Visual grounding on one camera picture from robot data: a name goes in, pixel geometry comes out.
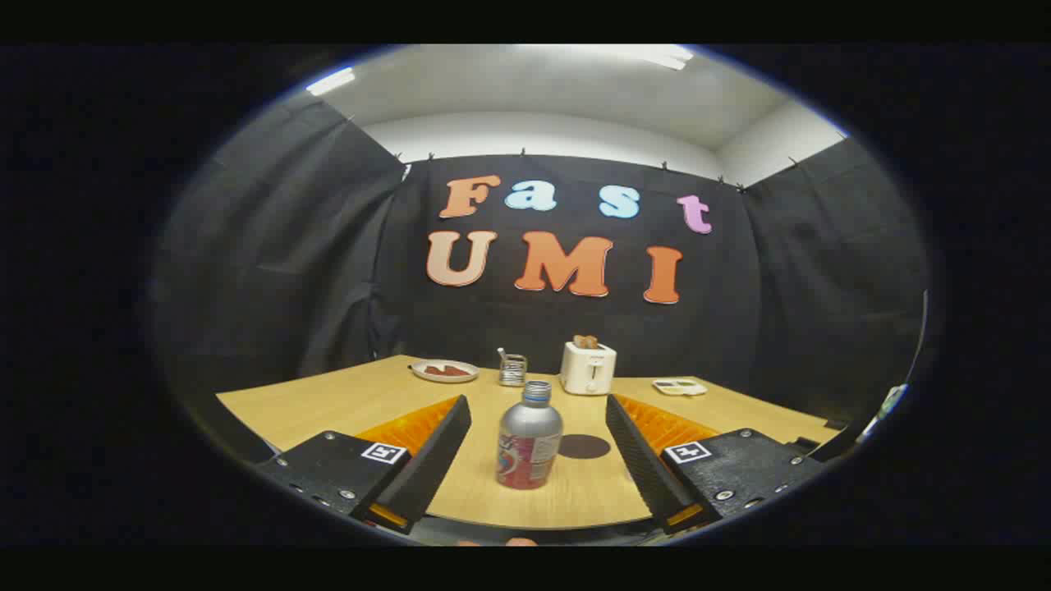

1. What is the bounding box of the white oval plate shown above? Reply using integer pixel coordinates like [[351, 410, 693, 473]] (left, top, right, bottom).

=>
[[410, 360, 480, 384]]

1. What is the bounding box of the dark round coaster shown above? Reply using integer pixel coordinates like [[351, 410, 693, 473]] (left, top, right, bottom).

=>
[[558, 434, 612, 460]]

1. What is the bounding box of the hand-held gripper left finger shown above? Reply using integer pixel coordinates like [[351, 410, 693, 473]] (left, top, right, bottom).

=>
[[253, 394, 474, 536]]

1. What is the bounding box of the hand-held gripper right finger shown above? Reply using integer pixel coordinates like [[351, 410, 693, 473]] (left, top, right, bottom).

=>
[[605, 392, 827, 536]]

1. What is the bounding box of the silver juice bottle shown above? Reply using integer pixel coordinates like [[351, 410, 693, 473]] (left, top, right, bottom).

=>
[[496, 380, 564, 491]]

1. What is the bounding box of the wooden table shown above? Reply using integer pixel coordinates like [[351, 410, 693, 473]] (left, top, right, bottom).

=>
[[215, 355, 840, 530]]

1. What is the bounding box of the white toaster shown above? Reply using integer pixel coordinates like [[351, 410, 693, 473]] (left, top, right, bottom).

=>
[[559, 341, 617, 396]]

